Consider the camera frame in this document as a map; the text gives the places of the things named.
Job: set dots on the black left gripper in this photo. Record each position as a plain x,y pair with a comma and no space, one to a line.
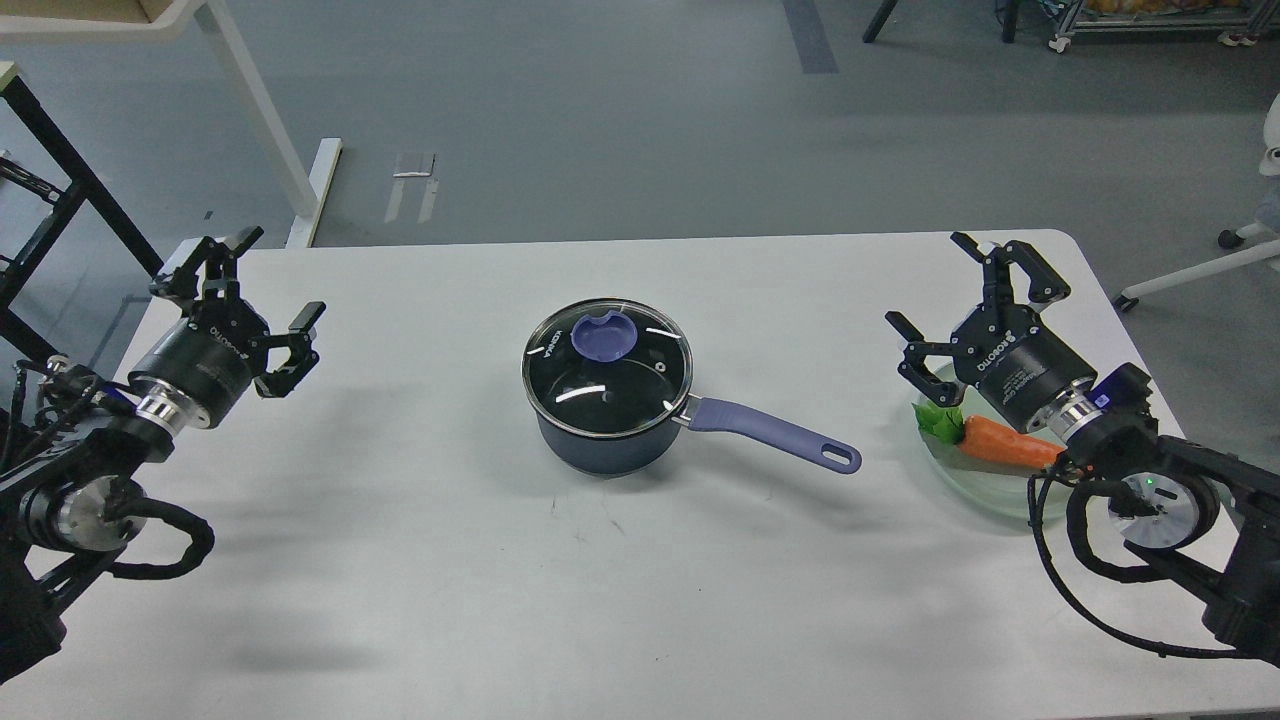
207,355

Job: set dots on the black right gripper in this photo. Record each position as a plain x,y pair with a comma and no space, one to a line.
1025,365

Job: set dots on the dark blue saucepan purple handle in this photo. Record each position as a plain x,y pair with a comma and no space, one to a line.
620,456

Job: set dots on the glass lid purple knob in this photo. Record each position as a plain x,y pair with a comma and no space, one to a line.
607,368

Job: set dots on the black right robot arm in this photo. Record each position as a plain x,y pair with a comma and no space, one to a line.
1142,507

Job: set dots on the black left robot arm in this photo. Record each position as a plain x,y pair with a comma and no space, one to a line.
72,510

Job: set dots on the orange toy carrot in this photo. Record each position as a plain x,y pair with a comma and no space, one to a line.
984,438

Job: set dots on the black metal stand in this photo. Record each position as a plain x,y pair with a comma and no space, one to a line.
84,188

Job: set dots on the metal wheeled cart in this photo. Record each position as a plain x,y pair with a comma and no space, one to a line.
1235,23

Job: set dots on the white desk frame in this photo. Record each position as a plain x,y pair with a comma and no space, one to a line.
134,22

